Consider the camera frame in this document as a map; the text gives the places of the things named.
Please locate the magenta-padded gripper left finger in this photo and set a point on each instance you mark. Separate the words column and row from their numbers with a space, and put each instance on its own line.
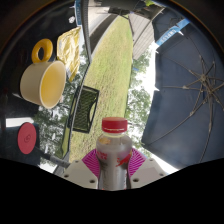
column 80, row 172

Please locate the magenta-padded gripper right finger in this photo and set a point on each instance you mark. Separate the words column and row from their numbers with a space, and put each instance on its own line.
column 146, row 171

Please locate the clear red-capped drink bottle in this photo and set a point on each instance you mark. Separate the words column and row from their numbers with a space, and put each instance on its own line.
column 113, row 156

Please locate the grey umbrella pole tube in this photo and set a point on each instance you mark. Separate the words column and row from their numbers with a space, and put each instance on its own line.
column 53, row 158

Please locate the dark green mesh chair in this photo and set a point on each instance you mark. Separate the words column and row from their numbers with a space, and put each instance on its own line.
column 85, row 110

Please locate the flat round red coaster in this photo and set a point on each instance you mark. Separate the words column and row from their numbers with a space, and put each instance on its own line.
column 26, row 138

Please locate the large dark blue patio umbrella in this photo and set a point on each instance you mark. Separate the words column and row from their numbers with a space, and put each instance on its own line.
column 180, row 110

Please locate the yellow snack packet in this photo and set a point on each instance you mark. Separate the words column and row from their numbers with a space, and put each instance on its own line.
column 69, row 50

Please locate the umbrella with light-blue lettered band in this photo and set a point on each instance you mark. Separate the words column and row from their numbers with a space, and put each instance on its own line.
column 171, row 32

